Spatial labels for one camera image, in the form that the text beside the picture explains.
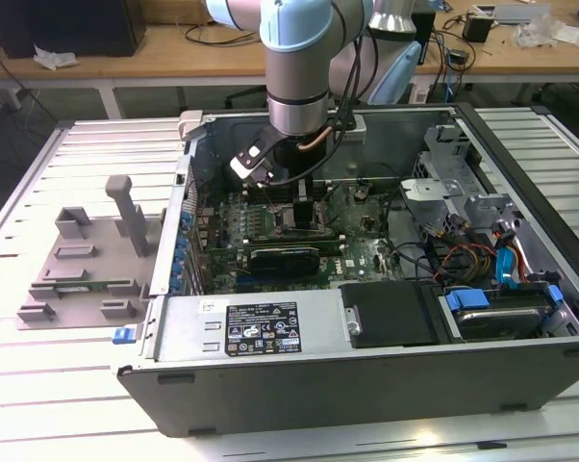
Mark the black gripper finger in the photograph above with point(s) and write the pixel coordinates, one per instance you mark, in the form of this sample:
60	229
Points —
303	214

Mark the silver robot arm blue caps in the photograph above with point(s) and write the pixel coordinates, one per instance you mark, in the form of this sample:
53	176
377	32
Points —
296	72

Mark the CPU socket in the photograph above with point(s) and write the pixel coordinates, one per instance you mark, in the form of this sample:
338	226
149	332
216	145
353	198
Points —
276	226

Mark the black RAM slot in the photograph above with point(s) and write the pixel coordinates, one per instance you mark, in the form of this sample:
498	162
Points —
319	187

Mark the black graphics card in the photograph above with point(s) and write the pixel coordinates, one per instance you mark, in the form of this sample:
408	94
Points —
284	262

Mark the green motherboard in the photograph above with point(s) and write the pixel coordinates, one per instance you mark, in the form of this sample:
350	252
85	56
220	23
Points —
357	240

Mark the round coin battery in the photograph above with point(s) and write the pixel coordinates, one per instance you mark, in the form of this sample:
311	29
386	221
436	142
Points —
361	194

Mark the grey case corner latch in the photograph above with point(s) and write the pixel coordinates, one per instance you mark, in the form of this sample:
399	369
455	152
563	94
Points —
191	124

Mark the silver metal drive cage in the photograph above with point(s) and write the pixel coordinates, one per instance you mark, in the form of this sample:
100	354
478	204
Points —
429	190

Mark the black drive unit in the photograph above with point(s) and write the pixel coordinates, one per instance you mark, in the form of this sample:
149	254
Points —
390	313

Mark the grey power supply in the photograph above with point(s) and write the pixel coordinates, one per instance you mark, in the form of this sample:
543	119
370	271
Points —
193	332

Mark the tall black box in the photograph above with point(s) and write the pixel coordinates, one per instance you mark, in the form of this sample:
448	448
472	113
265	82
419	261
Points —
426	38

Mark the black grey PC case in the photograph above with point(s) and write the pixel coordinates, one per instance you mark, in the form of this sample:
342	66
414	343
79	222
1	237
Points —
318	399

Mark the small black adapter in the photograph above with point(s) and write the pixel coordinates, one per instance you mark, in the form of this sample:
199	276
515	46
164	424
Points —
459	57

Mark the grey parts rack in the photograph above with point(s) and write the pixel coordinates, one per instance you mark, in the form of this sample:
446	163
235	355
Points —
102	269

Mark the blue case latch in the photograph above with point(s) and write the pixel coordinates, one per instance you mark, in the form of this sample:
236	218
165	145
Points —
122	336

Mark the green RAM stick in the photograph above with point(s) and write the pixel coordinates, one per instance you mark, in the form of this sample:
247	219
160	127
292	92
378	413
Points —
92	287

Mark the hard disk blue carrier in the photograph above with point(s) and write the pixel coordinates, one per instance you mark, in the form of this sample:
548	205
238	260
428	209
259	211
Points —
501	322

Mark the small black cube device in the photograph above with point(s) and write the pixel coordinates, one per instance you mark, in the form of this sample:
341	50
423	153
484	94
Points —
477	29

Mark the black computer tower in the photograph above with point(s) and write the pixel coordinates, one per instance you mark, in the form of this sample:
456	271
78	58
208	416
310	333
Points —
78	24

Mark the crumpled white paper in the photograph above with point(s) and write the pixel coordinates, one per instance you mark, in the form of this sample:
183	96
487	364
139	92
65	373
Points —
54	59

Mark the grey flat box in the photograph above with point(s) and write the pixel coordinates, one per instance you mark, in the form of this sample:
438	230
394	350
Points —
520	13

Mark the clear plastic bag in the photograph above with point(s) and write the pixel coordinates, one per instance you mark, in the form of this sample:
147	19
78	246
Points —
535	31

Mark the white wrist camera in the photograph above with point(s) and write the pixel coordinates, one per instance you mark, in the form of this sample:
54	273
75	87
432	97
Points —
357	132
241	169

